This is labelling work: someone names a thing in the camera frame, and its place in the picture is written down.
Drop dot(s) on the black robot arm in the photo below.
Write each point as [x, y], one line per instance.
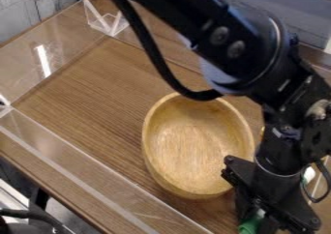
[253, 62]

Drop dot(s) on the clear acrylic corner bracket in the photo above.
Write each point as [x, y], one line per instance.
[109, 24]

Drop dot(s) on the yellow blue fish toy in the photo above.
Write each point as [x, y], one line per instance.
[261, 130]

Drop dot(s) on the black table leg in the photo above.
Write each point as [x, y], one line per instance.
[41, 198]

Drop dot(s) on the clear acrylic tray wall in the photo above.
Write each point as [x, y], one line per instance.
[80, 90]

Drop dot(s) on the brown wooden bowl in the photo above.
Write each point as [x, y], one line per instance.
[186, 138]

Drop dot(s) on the green Expo marker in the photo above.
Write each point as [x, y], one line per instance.
[249, 226]

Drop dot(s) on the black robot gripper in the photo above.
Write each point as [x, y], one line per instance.
[273, 192]

